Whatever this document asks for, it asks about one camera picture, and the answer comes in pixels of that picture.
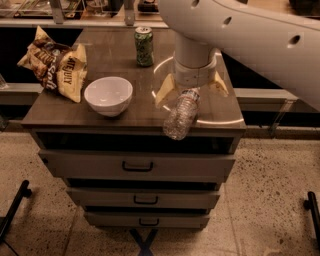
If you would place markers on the middle grey drawer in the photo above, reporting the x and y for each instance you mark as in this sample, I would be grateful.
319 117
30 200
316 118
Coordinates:
134 198

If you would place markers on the black left base leg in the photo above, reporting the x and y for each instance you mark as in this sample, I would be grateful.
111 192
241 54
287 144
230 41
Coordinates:
23 192

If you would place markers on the yellow brown chip bag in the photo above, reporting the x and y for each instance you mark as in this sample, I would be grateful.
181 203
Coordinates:
56 66

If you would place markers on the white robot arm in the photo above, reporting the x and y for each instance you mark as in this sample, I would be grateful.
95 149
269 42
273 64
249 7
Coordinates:
283 48

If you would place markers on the green soda can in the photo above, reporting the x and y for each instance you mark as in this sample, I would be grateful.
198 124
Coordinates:
144 46

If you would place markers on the grey drawer cabinet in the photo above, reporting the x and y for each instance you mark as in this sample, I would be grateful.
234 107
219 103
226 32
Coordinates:
56 123

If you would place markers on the black right base leg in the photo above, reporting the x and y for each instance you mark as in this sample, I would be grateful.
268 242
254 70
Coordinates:
310 203

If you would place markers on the clear plastic water bottle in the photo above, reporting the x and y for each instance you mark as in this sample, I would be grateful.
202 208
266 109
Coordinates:
182 116

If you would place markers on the bottom grey drawer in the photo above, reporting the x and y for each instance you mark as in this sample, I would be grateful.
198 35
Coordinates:
147 220

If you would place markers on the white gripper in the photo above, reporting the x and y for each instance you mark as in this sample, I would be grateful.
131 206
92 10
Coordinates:
194 77

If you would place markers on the top grey drawer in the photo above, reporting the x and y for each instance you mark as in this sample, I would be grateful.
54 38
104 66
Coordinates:
138 165

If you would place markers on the black base leg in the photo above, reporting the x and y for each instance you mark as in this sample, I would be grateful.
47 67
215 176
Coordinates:
310 203
23 192

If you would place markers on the grey drawer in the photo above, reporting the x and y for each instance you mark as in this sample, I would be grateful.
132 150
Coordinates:
147 220
138 165
134 198

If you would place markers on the white ceramic bowl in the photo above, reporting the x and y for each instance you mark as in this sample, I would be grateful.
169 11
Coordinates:
109 96

